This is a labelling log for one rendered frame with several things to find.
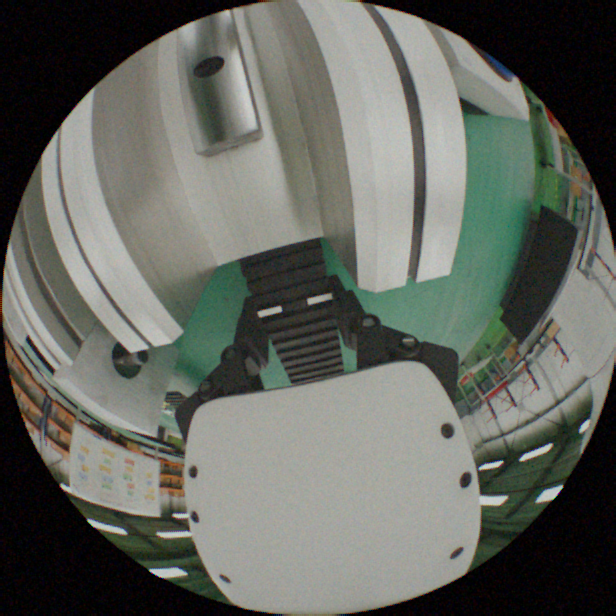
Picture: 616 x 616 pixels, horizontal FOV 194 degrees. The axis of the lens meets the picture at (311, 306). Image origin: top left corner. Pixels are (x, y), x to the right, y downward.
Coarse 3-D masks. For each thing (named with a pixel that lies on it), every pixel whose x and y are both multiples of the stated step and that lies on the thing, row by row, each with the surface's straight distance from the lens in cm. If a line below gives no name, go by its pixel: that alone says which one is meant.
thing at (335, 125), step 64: (320, 0) 5; (128, 64) 9; (192, 64) 8; (256, 64) 8; (320, 64) 4; (384, 64) 4; (64, 128) 7; (128, 128) 7; (192, 128) 6; (256, 128) 6; (320, 128) 5; (384, 128) 3; (448, 128) 4; (64, 192) 6; (128, 192) 5; (192, 192) 7; (256, 192) 7; (320, 192) 6; (384, 192) 3; (448, 192) 4; (64, 256) 6; (128, 256) 5; (192, 256) 6; (384, 256) 4; (448, 256) 5; (128, 320) 6
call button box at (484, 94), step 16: (432, 32) 13; (448, 32) 13; (448, 48) 12; (464, 48) 13; (448, 64) 12; (464, 64) 11; (480, 64) 13; (464, 80) 13; (480, 80) 12; (496, 80) 14; (512, 80) 16; (464, 96) 15; (480, 96) 15; (496, 96) 14; (512, 96) 15; (480, 112) 18; (496, 112) 17; (512, 112) 16
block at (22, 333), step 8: (8, 296) 39; (8, 304) 39; (8, 312) 39; (16, 312) 39; (8, 320) 39; (16, 320) 39; (16, 328) 39; (24, 328) 40; (16, 336) 39; (24, 336) 40
